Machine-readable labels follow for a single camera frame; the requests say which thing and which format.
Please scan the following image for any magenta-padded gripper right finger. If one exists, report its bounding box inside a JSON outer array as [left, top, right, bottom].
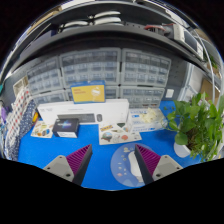
[[134, 144, 184, 186]]

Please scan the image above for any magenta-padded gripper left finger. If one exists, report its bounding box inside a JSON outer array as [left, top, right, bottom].
[[43, 144, 94, 187]]

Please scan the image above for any round blue printed mouse pad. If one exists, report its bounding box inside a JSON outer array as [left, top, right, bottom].
[[110, 142, 165, 189]]

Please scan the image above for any dark blue product box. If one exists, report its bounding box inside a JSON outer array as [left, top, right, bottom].
[[51, 117, 81, 139]]

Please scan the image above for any large cartoon sticker sheet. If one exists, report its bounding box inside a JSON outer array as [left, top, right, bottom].
[[30, 120, 55, 139]]

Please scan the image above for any clear plastic box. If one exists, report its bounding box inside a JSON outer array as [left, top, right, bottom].
[[127, 106, 168, 133]]

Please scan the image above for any green potted plant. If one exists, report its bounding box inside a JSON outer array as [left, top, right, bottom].
[[162, 92, 224, 163]]

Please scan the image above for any small cartoon sticker sheet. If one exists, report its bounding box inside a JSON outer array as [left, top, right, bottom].
[[98, 122, 143, 146]]

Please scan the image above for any navy white-dotted cloth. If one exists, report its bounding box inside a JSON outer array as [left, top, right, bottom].
[[5, 99, 38, 161]]

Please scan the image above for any yellow plastic object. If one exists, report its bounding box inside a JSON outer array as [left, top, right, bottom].
[[31, 111, 41, 124]]

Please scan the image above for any white keyboard packaging box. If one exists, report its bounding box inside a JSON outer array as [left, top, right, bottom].
[[36, 98, 131, 126]]

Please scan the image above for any yellow and blue box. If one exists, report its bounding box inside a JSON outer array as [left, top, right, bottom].
[[70, 80, 107, 105]]

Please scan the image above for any beige wooden frame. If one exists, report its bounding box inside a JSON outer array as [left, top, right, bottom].
[[12, 76, 30, 96]]

